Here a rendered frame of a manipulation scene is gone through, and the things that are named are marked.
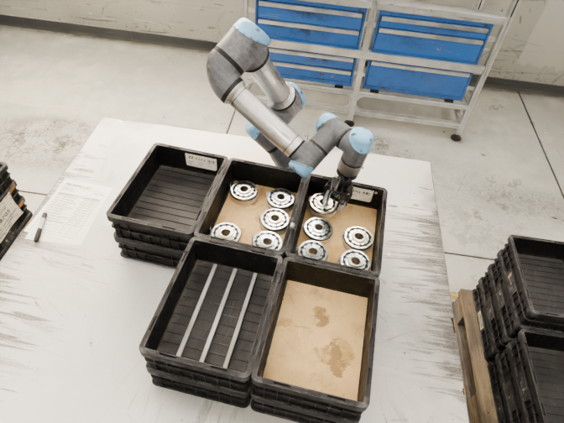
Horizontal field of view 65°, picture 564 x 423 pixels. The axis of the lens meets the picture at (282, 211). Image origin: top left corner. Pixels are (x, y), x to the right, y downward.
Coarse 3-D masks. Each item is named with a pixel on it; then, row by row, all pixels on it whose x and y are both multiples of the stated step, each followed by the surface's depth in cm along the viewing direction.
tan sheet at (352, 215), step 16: (352, 208) 166; (368, 208) 167; (304, 224) 159; (336, 224) 160; (352, 224) 161; (368, 224) 161; (304, 240) 154; (336, 240) 155; (336, 256) 150; (368, 256) 151
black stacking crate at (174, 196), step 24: (144, 168) 162; (168, 168) 175; (192, 168) 173; (144, 192) 165; (168, 192) 166; (192, 192) 166; (144, 216) 157; (168, 216) 158; (192, 216) 158; (144, 240) 150; (168, 240) 145
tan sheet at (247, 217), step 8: (232, 184) 171; (264, 192) 169; (256, 200) 166; (264, 200) 166; (224, 208) 162; (232, 208) 162; (240, 208) 162; (248, 208) 163; (256, 208) 163; (264, 208) 163; (224, 216) 159; (232, 216) 160; (240, 216) 160; (248, 216) 160; (256, 216) 160; (216, 224) 156; (240, 224) 157; (248, 224) 157; (256, 224) 158; (248, 232) 155; (256, 232) 155; (248, 240) 152
